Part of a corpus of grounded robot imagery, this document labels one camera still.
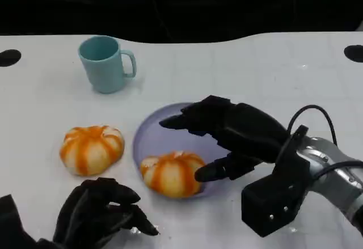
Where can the orange white toy bread roll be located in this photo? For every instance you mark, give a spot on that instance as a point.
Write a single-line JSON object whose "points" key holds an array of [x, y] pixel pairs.
{"points": [[90, 149], [173, 175]]}

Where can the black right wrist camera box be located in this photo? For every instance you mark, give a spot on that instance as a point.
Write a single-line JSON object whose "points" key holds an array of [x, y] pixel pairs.
{"points": [[272, 200]]}

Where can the pale green mug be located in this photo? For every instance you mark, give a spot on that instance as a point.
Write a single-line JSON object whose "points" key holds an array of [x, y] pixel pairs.
{"points": [[102, 67]]}

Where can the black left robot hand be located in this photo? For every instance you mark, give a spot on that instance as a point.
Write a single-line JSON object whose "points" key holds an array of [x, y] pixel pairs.
{"points": [[88, 217]]}

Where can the lilac plate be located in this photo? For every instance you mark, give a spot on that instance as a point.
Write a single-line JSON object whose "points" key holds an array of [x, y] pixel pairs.
{"points": [[158, 144]]}

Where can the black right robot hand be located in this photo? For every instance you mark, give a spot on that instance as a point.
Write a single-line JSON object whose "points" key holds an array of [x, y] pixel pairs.
{"points": [[244, 138]]}

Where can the black curtain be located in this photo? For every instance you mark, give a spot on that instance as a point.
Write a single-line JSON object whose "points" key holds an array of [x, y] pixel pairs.
{"points": [[181, 5]]}

